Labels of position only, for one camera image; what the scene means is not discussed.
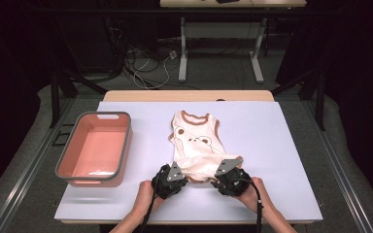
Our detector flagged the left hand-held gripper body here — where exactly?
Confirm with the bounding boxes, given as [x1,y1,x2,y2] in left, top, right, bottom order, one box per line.
[151,160,189,200]

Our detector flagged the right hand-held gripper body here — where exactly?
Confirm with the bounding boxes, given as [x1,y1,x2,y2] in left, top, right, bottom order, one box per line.
[211,156,257,198]

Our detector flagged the cream baby bodysuit brown trim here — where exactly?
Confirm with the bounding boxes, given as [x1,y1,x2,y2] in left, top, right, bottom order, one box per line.
[168,110,245,184]

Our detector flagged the pink plastic basket grey rim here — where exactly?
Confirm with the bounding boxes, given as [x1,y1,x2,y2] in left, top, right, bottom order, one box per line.
[54,111,134,188]

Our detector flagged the person's left hand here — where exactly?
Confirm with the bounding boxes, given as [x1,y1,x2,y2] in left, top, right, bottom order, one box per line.
[134,180,166,216]

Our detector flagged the person's right hand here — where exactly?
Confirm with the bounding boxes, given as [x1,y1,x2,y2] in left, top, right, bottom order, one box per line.
[234,177,275,215]

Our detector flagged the light wooden table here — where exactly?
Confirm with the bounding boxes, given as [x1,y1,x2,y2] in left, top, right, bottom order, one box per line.
[60,89,315,225]

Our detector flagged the black metal stand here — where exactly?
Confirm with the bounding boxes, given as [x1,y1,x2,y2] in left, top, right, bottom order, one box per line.
[49,69,108,129]
[271,69,326,132]

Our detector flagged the dark curtain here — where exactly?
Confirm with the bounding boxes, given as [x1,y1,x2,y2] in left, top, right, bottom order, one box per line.
[0,0,51,205]
[276,0,373,212]

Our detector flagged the wooden desk white legs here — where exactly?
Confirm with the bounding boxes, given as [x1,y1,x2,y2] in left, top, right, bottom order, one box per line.
[159,0,308,84]

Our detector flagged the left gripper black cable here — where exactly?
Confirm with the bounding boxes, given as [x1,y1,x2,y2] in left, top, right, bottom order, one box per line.
[140,168,163,233]

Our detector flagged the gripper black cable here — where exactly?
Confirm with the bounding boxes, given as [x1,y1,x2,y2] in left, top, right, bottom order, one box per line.
[140,168,163,233]
[236,178,264,233]

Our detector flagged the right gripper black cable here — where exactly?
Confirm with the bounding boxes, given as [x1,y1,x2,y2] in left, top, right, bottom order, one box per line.
[236,178,264,233]

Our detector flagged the grey metal floor rail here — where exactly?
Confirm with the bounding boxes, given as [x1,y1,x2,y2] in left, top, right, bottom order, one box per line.
[0,98,76,233]
[300,100,373,233]

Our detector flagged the white floor cable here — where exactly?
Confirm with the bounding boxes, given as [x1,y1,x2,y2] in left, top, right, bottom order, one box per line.
[132,54,172,90]

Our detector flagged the bundle of black cables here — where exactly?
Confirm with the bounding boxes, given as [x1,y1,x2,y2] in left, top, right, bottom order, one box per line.
[103,16,163,83]

